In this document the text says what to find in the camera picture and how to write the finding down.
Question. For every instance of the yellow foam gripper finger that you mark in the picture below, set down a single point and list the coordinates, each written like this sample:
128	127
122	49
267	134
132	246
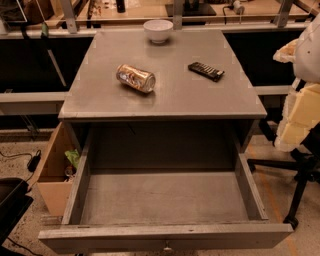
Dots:
286	53
301	113

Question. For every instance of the green crumpled bag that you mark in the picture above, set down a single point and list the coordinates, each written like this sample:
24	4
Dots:
73	157

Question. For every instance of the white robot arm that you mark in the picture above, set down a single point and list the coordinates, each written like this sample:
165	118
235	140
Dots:
307	56

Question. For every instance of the white ceramic bowl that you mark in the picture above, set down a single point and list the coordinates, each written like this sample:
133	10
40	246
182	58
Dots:
158	31

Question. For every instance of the orange soda can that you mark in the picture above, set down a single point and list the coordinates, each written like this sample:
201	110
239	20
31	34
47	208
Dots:
143	81

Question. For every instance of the grey open drawer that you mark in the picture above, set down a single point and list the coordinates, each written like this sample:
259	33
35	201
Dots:
143	188

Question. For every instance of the cardboard box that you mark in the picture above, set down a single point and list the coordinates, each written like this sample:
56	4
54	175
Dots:
54	173

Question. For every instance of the black power adapter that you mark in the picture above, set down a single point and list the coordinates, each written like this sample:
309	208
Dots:
32	164

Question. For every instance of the black bin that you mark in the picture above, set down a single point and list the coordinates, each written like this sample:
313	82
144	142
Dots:
14	202

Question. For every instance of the grey cabinet table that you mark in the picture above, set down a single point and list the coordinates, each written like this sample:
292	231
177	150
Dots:
186	122

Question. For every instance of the dark snack bar wrapper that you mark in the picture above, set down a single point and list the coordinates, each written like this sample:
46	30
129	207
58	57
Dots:
206	71

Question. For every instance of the black office chair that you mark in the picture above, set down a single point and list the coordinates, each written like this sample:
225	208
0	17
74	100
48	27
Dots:
307	166

